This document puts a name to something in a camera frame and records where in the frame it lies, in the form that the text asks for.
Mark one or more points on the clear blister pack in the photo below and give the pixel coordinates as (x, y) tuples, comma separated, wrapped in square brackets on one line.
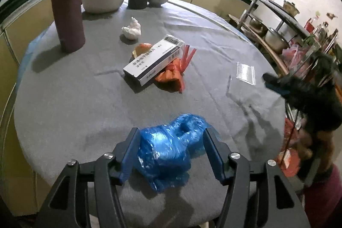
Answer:
[(246, 73)]

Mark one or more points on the steel pot on shelf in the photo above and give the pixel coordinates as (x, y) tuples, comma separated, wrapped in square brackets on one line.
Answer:
[(275, 41)]

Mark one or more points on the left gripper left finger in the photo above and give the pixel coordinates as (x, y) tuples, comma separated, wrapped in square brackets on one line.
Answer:
[(66, 205)]

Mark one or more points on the grey tablecloth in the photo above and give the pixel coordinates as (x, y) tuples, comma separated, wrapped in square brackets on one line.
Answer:
[(79, 105)]

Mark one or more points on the orange red mesh bag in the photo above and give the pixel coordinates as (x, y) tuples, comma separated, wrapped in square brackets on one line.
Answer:
[(171, 77)]

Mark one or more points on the white tissue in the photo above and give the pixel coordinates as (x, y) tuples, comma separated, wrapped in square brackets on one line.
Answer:
[(133, 30)]

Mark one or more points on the blue plastic bag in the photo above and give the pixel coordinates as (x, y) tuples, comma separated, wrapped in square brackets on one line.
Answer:
[(165, 152)]

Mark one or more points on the metal kitchen rack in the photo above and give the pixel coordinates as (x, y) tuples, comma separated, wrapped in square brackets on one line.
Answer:
[(299, 58)]

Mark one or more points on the white blue medicine box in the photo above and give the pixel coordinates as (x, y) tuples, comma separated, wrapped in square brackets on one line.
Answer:
[(147, 65)]

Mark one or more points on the orange peel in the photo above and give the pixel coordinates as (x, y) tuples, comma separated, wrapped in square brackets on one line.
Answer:
[(141, 49)]

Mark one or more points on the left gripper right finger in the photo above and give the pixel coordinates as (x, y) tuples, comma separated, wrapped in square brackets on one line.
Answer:
[(258, 193)]

